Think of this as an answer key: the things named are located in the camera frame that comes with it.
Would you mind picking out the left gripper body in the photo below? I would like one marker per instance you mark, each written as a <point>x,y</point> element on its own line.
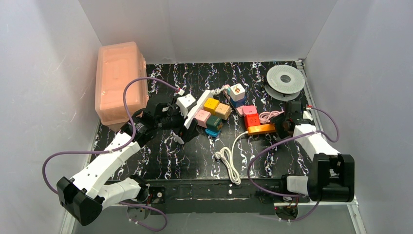
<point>188,128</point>

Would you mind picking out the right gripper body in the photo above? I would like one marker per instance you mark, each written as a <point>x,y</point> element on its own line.
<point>283,124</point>

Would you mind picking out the orange power bank socket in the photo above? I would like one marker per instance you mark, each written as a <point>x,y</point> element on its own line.
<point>261,129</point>

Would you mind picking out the red cube socket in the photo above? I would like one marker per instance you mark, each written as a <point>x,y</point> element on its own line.
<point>252,120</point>

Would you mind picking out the white power strip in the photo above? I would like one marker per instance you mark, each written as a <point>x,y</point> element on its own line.
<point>198,106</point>

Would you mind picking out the pink plastic storage box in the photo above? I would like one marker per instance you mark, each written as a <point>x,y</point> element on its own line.
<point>117,65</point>

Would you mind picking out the pink cube plug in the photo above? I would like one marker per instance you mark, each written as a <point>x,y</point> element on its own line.
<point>202,116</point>
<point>249,110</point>

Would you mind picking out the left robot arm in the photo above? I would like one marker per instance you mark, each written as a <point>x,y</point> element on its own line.
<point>86,194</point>

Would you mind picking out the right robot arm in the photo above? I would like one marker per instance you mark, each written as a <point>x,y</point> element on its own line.
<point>332,174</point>

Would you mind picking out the pink cube plug on strip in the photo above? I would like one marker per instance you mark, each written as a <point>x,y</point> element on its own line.
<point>202,116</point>

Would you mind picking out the green cube plug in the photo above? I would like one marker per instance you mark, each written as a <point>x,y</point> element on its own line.
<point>214,123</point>

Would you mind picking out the yellow cube plug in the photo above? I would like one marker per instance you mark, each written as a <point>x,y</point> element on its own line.
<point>210,105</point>

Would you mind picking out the beige cube plug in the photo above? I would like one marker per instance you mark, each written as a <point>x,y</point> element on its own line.
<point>223,111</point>

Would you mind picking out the blue cube socket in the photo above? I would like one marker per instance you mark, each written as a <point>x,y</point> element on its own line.
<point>237,104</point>

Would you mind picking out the white cartoon cube plug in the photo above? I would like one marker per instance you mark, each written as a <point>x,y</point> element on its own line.
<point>237,92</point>

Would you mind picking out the grey filament spool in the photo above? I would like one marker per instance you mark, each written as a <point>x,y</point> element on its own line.
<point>284,82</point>

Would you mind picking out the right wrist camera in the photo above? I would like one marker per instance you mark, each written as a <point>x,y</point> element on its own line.
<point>307,114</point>

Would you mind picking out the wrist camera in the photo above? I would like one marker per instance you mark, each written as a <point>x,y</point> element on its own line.
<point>307,114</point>
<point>185,104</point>

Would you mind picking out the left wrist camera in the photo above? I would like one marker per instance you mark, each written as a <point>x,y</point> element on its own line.
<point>185,104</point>

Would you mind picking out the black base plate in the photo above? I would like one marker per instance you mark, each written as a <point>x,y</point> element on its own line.
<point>206,196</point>

